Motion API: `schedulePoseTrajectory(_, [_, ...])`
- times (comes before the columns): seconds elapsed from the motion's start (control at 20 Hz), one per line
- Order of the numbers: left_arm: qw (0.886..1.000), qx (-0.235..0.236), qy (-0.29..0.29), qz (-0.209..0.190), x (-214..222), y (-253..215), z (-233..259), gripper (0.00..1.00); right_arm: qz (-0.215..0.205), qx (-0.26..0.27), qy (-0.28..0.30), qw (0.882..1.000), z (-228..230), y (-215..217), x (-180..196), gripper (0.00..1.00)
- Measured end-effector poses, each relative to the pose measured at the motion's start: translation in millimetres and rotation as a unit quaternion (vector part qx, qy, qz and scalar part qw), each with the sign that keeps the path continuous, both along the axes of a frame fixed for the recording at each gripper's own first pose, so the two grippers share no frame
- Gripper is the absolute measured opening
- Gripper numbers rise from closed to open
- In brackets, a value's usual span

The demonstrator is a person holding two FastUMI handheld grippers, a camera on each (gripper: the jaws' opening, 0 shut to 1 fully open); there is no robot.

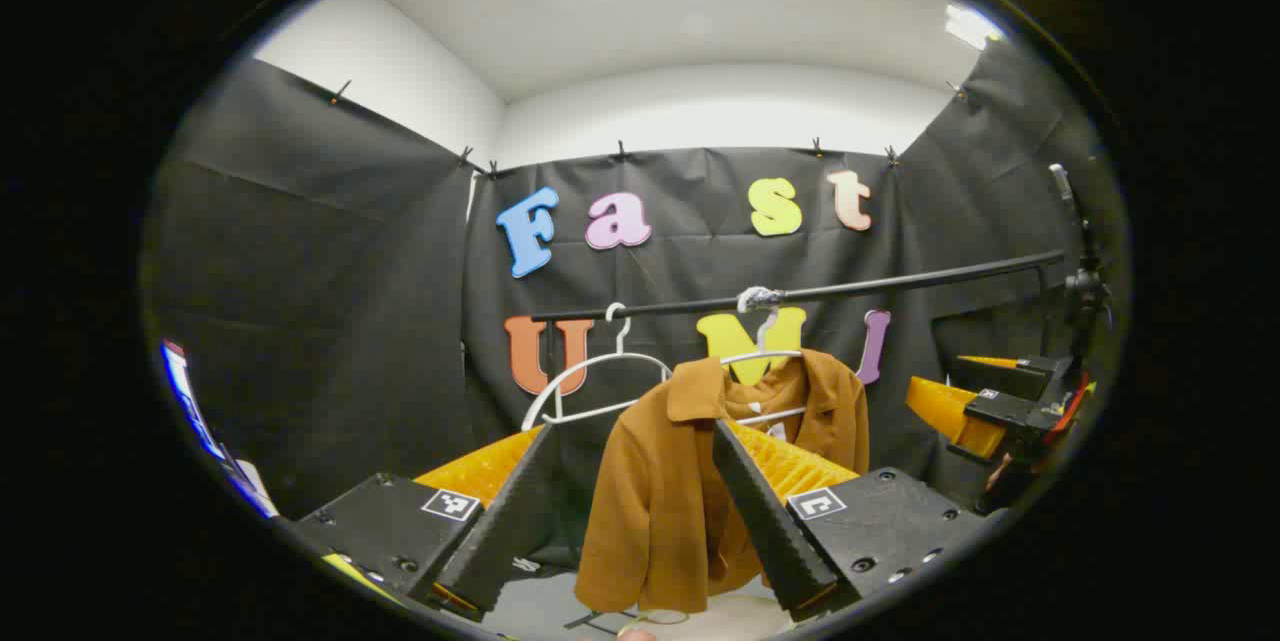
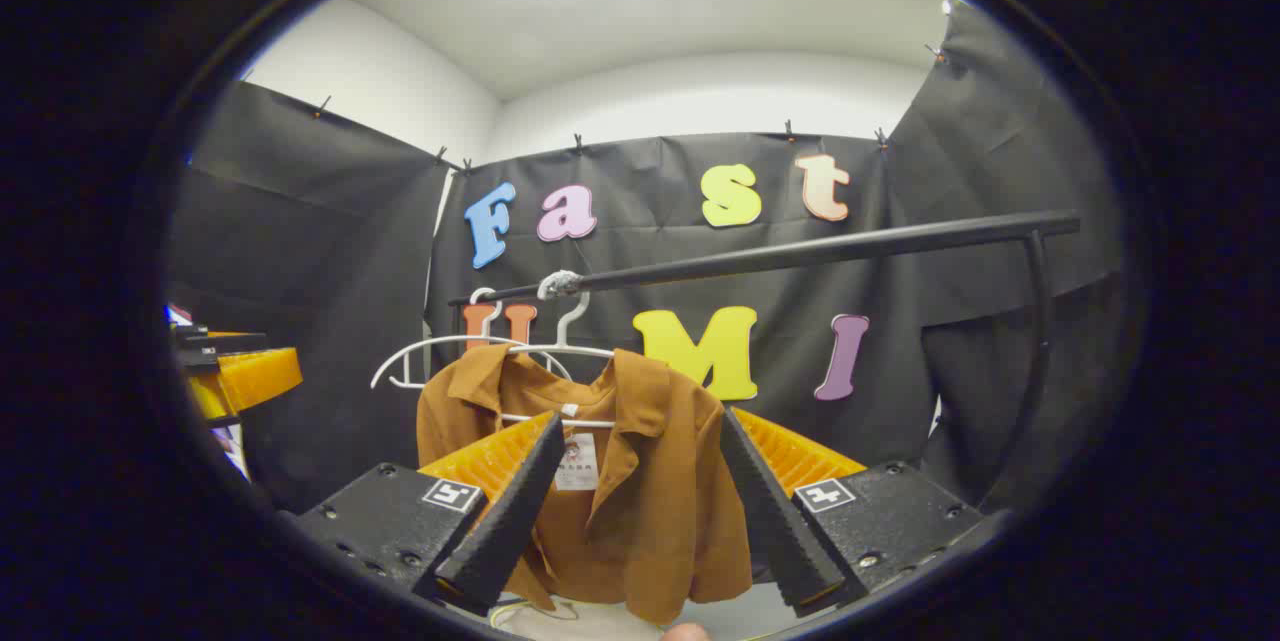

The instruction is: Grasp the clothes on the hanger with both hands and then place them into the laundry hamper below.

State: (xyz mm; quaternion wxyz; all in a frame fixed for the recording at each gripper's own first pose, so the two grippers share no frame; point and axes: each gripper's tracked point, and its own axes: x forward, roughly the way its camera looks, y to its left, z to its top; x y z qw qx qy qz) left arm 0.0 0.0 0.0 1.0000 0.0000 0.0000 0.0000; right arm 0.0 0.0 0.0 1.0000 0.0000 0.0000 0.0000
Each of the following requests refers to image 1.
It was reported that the black clothes rack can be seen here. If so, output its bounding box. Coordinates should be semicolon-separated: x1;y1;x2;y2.
528;249;1069;357

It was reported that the small ceiling light panel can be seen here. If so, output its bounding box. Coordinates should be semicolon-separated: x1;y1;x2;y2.
945;4;1004;50

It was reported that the white clothes hanger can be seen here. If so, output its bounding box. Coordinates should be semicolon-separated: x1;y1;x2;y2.
520;301;674;433
718;306;809;427

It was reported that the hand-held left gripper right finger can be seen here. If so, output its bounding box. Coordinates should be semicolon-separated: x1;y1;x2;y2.
710;418;989;624

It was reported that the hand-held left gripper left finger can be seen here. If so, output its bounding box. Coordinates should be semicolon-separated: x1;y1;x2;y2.
288;421;559;622

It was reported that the brown jacket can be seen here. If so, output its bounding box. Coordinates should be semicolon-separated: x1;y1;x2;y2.
573;349;871;617

